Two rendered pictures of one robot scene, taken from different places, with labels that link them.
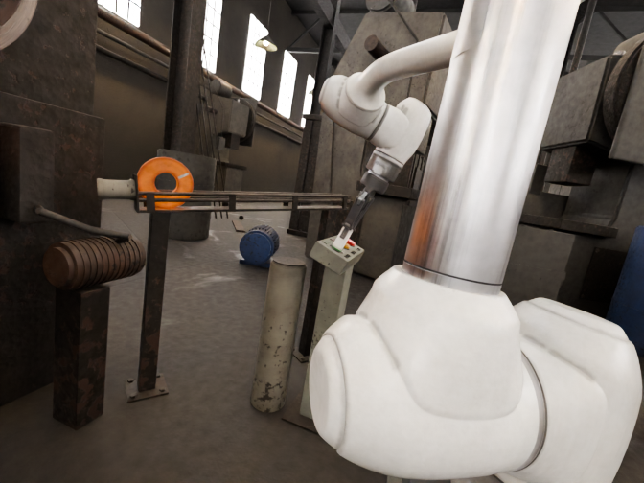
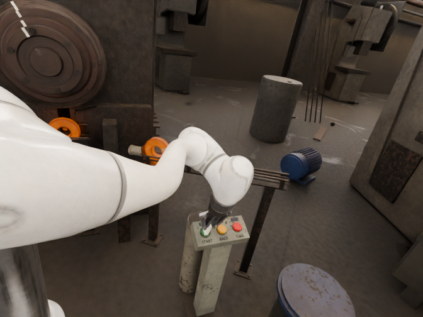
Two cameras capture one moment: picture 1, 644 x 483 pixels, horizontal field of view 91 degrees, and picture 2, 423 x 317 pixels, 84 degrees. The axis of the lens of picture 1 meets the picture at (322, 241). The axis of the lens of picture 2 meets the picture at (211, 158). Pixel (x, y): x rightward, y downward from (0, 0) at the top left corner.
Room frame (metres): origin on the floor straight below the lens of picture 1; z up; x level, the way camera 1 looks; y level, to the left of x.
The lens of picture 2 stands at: (0.43, -0.57, 1.34)
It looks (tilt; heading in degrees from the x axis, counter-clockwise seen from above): 28 degrees down; 48
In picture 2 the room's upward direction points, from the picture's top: 10 degrees clockwise
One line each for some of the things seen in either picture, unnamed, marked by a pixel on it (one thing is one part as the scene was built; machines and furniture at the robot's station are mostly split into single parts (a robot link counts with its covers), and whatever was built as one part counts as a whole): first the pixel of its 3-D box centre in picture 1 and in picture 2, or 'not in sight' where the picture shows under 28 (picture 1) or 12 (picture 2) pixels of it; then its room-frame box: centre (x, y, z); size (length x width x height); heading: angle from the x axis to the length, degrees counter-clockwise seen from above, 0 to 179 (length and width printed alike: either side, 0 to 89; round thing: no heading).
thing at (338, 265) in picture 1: (328, 330); (211, 272); (1.00, -0.07, 0.31); 0.24 x 0.16 x 0.62; 162
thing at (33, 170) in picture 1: (25, 173); (111, 139); (0.81, 0.78, 0.68); 0.11 x 0.08 x 0.24; 72
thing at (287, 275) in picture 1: (278, 333); (193, 254); (1.01, 0.10, 0.26); 0.12 x 0.12 x 0.52
